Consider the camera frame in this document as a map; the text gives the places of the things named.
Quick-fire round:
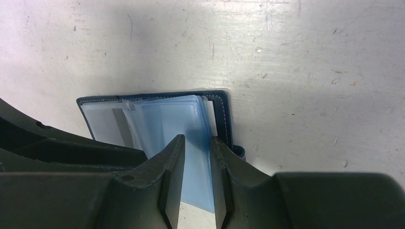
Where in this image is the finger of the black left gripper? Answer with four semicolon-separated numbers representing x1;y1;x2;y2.
0;100;147;173

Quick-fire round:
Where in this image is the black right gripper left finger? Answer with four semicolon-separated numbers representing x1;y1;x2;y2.
0;135;185;229

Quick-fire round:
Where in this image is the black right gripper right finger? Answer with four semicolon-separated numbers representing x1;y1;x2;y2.
210;137;405;229

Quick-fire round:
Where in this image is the navy blue card holder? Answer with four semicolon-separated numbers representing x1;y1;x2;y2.
76;90;245;213

